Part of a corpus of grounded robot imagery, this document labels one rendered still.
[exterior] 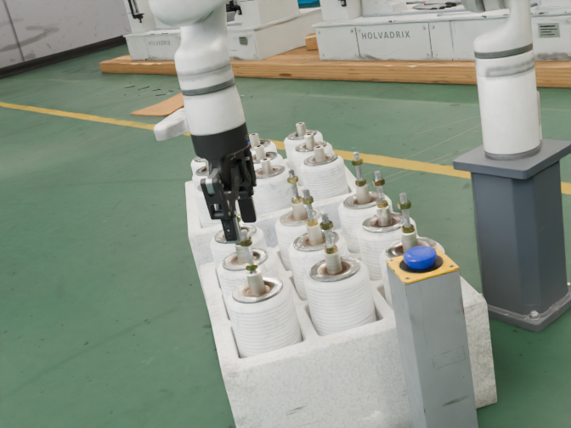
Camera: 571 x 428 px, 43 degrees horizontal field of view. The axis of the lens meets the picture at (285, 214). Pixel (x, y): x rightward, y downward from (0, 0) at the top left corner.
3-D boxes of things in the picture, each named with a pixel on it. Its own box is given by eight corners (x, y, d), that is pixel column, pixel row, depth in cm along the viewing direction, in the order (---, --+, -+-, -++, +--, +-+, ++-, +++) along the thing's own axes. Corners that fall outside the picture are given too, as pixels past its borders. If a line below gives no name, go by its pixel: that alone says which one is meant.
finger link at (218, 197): (200, 177, 92) (214, 213, 95) (196, 184, 91) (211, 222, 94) (220, 175, 91) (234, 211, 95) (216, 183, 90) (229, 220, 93)
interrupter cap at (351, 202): (362, 192, 134) (361, 188, 133) (393, 197, 128) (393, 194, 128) (334, 207, 129) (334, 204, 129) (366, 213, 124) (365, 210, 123)
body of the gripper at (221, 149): (232, 127, 90) (247, 197, 93) (252, 109, 97) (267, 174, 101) (178, 134, 92) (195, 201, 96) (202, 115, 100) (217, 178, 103)
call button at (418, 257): (430, 256, 90) (428, 241, 89) (443, 268, 86) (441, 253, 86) (400, 264, 90) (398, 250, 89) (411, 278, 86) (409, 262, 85)
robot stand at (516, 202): (514, 278, 143) (500, 134, 132) (583, 296, 132) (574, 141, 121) (468, 311, 135) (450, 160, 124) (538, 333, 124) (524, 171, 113)
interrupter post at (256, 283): (262, 286, 106) (257, 267, 104) (268, 291, 104) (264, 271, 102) (247, 292, 105) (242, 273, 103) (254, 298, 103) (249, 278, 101)
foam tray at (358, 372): (408, 294, 145) (395, 212, 139) (498, 402, 109) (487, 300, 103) (220, 346, 141) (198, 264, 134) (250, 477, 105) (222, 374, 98)
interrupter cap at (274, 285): (268, 274, 109) (268, 270, 108) (292, 290, 102) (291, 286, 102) (224, 293, 106) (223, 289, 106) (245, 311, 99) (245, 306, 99)
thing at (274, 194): (301, 235, 166) (285, 161, 160) (308, 250, 158) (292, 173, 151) (261, 244, 166) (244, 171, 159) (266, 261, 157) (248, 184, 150)
